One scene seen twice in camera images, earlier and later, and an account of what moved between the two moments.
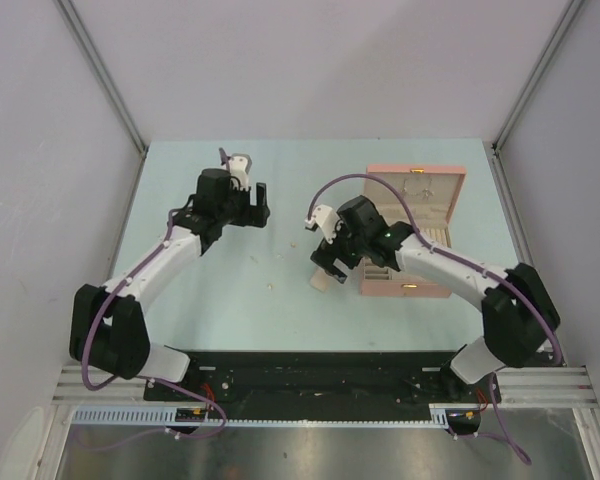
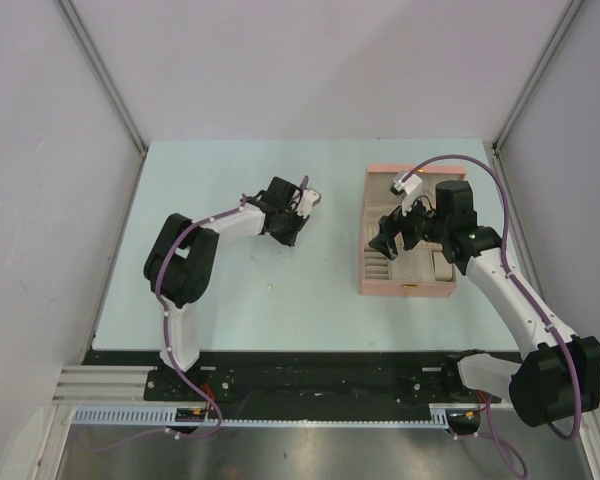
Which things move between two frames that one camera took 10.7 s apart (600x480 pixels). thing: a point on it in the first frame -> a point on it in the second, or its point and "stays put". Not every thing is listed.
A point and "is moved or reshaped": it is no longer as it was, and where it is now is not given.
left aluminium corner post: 89,52 stays put
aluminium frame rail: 71,390 stays put
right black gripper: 327,252 -> 390,226
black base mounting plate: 324,378 stays put
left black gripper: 253,216 -> 289,239
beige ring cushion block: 320,280 is moved or reshaped
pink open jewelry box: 431,191 stays put
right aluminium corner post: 570,12 stays put
